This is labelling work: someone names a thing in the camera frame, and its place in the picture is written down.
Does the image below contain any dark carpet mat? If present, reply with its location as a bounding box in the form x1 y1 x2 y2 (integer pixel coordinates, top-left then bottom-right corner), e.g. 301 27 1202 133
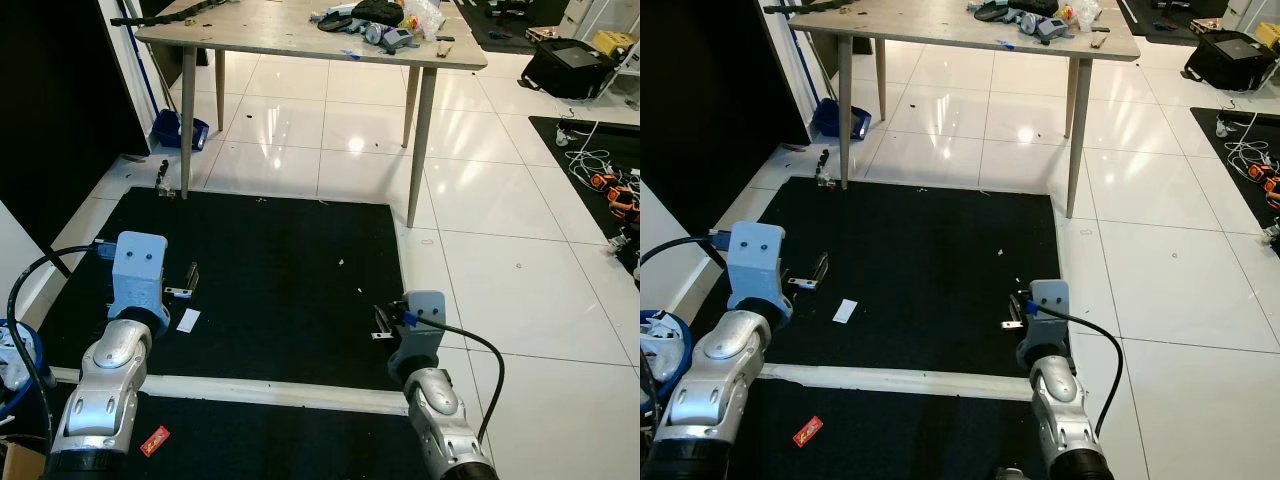
38 188 406 391
40 395 431 480
740 380 1051 480
690 178 1063 379

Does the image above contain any grey blue device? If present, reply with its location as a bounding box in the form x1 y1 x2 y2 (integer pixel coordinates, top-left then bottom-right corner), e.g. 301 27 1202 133
1018 14 1073 44
362 25 419 54

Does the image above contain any crumpled white paper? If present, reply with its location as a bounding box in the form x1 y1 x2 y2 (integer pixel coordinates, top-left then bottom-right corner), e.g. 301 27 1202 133
643 318 686 379
0 345 31 393

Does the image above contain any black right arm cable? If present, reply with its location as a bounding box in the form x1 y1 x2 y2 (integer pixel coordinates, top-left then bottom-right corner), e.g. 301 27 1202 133
410 315 505 443
1040 303 1124 438

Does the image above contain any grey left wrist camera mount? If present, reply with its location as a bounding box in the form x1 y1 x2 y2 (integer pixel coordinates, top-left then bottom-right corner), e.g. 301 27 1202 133
108 231 170 316
727 221 787 306

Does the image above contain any straight white floor tape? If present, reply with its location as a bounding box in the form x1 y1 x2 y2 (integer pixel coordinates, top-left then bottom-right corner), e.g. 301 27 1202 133
50 366 411 416
760 362 1036 403

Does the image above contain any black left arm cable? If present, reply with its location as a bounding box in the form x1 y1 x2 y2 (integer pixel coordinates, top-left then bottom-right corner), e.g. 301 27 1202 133
640 236 733 441
7 240 123 446

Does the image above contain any long black strap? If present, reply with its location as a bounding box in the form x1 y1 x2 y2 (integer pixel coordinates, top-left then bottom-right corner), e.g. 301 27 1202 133
110 0 256 27

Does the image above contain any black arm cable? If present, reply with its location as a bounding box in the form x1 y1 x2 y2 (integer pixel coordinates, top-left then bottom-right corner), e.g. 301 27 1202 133
7 240 123 446
640 236 733 441
1040 303 1124 438
410 315 505 443

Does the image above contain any black carry case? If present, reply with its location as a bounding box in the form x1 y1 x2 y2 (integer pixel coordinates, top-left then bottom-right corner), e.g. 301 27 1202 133
1184 30 1279 93
520 38 618 100

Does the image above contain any blue plastic bucket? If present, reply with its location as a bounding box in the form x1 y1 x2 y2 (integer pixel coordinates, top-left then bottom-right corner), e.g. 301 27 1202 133
0 318 48 441
640 308 693 401

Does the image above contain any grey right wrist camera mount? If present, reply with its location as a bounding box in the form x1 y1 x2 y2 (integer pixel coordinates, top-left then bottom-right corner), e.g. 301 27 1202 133
393 291 447 363
1028 280 1072 353

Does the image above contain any white cable bundle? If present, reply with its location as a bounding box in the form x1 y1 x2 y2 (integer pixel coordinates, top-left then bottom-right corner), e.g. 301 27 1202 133
558 120 616 186
1222 110 1273 176

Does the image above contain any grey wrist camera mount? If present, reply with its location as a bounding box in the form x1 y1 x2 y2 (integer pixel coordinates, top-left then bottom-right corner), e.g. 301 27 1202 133
393 291 447 363
1028 280 1072 353
108 231 170 316
727 221 787 306

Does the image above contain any black floor mat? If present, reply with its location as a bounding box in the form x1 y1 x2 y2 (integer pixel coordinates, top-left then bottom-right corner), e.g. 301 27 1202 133
528 115 641 276
1115 0 1231 41
1190 106 1280 236
455 0 566 54

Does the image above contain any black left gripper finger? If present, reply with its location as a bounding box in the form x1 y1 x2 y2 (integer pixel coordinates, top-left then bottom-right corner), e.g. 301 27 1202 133
788 252 830 294
165 262 200 300

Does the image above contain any clear plastic bag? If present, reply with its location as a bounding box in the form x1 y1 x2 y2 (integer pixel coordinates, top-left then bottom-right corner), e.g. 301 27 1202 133
1062 0 1103 31
403 0 448 41

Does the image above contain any blue dustpan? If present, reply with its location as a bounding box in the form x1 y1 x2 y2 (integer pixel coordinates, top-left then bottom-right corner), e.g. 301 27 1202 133
150 108 211 152
812 98 872 141

